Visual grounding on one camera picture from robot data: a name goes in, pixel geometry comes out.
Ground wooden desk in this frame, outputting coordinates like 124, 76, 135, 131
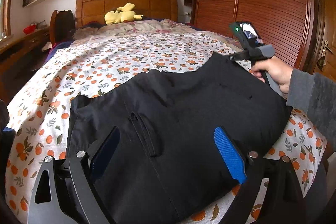
0, 25, 51, 104

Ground window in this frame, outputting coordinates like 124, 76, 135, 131
1, 0, 11, 42

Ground grey sleeved right forearm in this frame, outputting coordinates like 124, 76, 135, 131
287, 69, 336, 147

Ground black double-breasted coat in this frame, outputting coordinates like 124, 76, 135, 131
66, 53, 291, 223

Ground orange print bed sheet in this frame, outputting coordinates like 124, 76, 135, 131
5, 31, 327, 223

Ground black backpack on chair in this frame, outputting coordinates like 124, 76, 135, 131
49, 10, 75, 46

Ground red bowl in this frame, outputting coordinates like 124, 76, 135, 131
23, 24, 37, 35

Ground wooden bed headboard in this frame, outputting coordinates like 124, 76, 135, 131
75, 0, 179, 29

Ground person's right hand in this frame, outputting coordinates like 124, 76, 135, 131
251, 56, 293, 94

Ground floral blanket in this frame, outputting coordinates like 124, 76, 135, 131
73, 19, 197, 40

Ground yellow Pikachu plush toy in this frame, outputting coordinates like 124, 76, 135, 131
104, 3, 143, 25

